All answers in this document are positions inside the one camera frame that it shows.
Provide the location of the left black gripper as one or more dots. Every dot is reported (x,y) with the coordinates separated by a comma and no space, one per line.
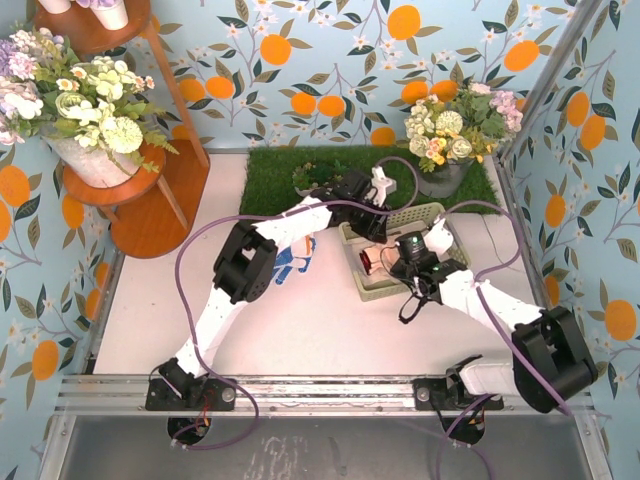
(373,226)

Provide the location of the grey pot flower bouquet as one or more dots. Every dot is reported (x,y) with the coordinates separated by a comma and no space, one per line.
(451,126)

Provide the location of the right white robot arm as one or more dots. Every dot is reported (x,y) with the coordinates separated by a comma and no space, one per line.
(549,362)

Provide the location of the wooden tiered plant stand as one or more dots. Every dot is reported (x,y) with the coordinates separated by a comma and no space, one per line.
(151,214)

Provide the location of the grey striped canvas glove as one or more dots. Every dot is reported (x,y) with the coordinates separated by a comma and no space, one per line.
(381,276)

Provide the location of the white small flower pot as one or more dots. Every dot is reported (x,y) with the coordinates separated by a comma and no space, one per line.
(111,14)

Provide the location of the green artificial grass mat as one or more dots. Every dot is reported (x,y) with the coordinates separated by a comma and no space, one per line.
(269,188)

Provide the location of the green plastic storage basket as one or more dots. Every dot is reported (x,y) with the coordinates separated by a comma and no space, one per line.
(417,218)

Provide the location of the blue white knit gloves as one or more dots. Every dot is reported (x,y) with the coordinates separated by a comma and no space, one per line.
(296,257)

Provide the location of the white pot flower bouquet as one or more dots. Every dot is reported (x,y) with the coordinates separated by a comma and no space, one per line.
(89,112)

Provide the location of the cream glove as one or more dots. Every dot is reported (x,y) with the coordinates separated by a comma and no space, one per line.
(389,256)
(371,259)

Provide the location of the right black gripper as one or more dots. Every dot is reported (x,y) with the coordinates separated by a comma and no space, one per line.
(400,265)

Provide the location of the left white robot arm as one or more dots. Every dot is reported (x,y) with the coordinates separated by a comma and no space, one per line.
(244,267)

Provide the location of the white succulent planter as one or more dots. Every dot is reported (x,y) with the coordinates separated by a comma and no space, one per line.
(310,176)

